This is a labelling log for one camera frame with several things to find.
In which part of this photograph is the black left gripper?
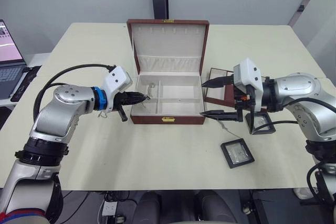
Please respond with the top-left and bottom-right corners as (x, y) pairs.
(111, 92), (151, 123)

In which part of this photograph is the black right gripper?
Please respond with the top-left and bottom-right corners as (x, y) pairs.
(199, 74), (256, 123)

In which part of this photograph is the brown tray with white lining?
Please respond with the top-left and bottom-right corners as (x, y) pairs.
(204, 67), (238, 108)

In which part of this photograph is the grey looped chain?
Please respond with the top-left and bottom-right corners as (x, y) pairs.
(145, 82), (159, 99)

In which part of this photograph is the silver beaded chain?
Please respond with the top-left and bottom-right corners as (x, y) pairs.
(217, 120), (242, 138)

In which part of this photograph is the black framed display case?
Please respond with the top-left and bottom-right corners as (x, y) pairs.
(220, 137), (256, 169)
(245, 111), (277, 136)

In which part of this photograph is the brown wooden jewelry box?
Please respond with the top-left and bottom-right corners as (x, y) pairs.
(127, 18), (210, 125)

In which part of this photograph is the black box under table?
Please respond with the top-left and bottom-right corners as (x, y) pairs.
(251, 189), (301, 224)

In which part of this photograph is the dark rounded shape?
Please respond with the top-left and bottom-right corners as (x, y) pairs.
(195, 189), (238, 224)
(130, 190), (161, 224)

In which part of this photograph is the white power strip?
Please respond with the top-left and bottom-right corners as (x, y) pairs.
(101, 199), (118, 217)

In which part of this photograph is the open grey laptop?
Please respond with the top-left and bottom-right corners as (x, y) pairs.
(0, 19), (27, 99)

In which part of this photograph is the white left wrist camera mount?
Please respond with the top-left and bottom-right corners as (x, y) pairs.
(101, 65), (133, 111)

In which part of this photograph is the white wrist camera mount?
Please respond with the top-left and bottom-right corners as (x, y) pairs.
(233, 57), (264, 112)
(101, 65), (133, 111)

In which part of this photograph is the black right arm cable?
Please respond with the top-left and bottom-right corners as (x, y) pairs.
(246, 85), (300, 135)

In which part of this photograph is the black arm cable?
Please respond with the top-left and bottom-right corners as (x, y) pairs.
(246, 85), (300, 135)
(33, 63), (118, 120)

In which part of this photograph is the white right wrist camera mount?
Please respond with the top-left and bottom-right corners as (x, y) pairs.
(233, 57), (264, 112)

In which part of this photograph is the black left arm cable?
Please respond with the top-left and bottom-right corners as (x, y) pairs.
(33, 63), (118, 120)

